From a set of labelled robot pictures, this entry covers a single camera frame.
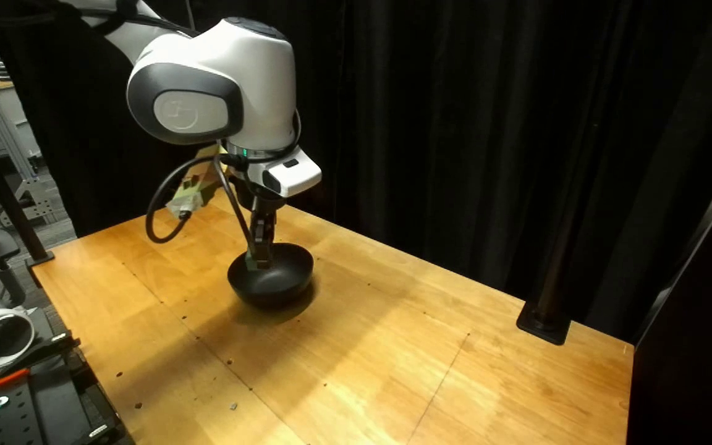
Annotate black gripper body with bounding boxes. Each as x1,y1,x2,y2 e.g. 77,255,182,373
225,164,286,222

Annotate black bowl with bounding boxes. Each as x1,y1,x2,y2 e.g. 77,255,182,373
225,239,319,311

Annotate black curtain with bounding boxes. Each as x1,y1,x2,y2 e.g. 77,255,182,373
0,0,712,344

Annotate black perforated board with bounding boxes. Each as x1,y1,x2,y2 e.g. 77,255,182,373
0,305,135,445

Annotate black side panel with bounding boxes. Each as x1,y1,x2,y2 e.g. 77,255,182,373
624,130,712,445

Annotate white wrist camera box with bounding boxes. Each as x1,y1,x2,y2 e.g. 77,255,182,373
257,147,323,200

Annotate beige cable connector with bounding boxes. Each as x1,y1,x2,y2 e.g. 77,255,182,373
162,173,212,222

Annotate black looped cable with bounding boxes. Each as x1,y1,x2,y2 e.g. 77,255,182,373
142,154,219,247

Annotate orange handled tool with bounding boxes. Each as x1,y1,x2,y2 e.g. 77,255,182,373
0,365,35,394

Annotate black post with base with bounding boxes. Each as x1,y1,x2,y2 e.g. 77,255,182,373
513,189,576,346

